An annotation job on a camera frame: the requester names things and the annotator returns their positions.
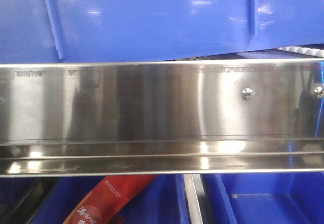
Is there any large blue plastic bin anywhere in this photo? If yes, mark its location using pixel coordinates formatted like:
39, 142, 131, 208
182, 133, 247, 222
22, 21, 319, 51
1, 0, 323, 64

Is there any lower left blue bin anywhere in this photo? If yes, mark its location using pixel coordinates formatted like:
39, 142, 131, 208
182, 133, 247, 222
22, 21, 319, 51
31, 175, 189, 223

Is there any lower right blue bin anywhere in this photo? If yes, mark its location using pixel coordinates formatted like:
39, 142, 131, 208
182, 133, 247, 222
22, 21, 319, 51
202, 172, 323, 223

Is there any red snack package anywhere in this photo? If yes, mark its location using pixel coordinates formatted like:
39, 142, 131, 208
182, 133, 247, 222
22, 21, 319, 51
64, 174, 156, 223

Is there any white roller track strip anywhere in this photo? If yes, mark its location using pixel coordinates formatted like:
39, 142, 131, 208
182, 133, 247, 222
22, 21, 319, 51
277, 46, 323, 58

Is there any stainless steel shelf rail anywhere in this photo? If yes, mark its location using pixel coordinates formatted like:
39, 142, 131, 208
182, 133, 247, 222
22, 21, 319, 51
1, 58, 323, 177

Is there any left rail screw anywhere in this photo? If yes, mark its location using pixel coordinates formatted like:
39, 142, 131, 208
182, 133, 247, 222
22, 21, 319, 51
241, 87, 255, 100

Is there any rail screw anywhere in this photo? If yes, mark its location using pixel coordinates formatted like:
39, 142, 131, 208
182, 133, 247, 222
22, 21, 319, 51
313, 86, 324, 99
241, 87, 255, 100

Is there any lower steel divider rail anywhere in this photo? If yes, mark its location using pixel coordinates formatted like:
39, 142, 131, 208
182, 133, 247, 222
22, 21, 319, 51
184, 174, 214, 223

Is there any right rail screw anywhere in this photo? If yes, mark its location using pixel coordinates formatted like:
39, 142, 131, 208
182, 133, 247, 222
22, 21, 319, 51
313, 86, 324, 99

